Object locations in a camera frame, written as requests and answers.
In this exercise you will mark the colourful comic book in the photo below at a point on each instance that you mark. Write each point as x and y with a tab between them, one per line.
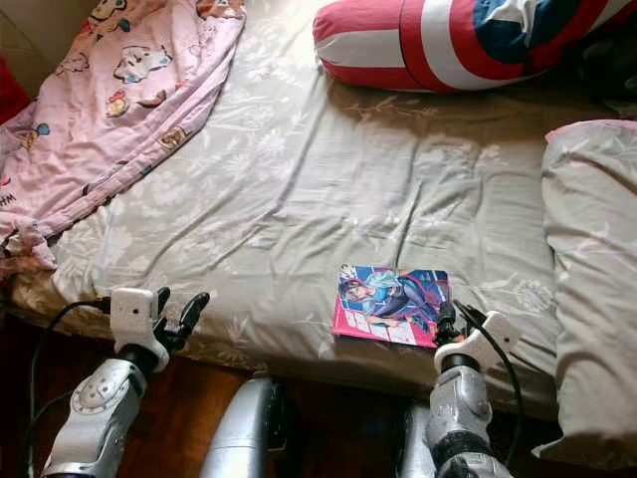
393	299

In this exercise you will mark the grey floral pillow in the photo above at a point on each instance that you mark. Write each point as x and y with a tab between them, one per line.
592	259

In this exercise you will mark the pink cartoon print blanket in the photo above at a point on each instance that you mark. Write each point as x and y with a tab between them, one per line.
119	110

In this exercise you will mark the silver left robot leg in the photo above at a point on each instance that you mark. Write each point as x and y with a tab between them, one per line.
239	433

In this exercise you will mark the silver robot leg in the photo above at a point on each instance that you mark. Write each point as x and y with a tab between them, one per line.
239	433
416	448

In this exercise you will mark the silver right robot leg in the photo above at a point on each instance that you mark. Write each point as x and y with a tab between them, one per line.
416	448

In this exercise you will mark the bed with grey floral sheet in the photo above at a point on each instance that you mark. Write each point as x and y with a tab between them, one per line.
309	189

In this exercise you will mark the red white striped bolster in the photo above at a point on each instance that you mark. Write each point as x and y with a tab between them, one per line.
428	45

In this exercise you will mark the dark brown plush toy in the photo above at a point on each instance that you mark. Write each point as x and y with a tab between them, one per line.
607	70

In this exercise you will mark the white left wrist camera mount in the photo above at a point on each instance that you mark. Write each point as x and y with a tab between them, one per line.
134	314

